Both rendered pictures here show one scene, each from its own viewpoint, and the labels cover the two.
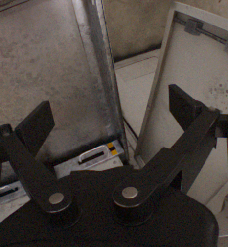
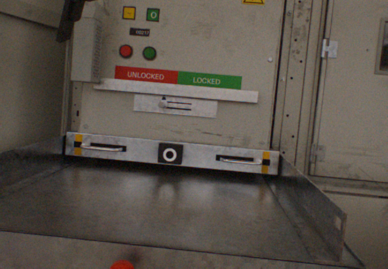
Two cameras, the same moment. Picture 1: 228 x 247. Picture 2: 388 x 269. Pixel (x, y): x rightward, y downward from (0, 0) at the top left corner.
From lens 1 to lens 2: 59 cm
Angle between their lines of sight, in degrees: 39
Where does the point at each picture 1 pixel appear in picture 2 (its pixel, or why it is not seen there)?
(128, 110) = not seen: hidden behind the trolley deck
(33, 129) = (66, 5)
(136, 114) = not seen: hidden behind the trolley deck
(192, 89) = not seen: outside the picture
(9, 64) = (103, 212)
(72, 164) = (134, 151)
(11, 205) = (231, 139)
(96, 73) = (18, 184)
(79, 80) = (44, 188)
